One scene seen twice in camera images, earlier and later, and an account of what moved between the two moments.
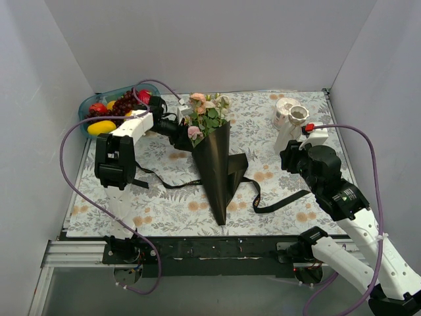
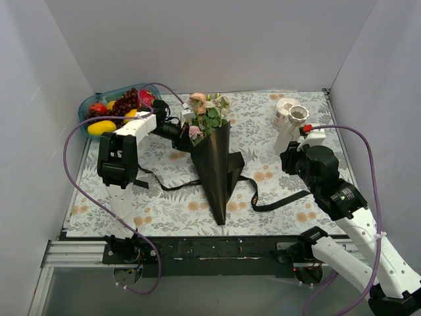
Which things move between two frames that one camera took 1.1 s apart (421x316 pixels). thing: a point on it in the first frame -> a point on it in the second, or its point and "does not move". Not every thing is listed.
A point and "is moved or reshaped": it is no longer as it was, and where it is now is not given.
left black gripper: [181, 139] does not move
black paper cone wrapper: [222, 172] does not move
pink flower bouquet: [208, 112] does not move
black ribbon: [144, 183] is moved or reshaped
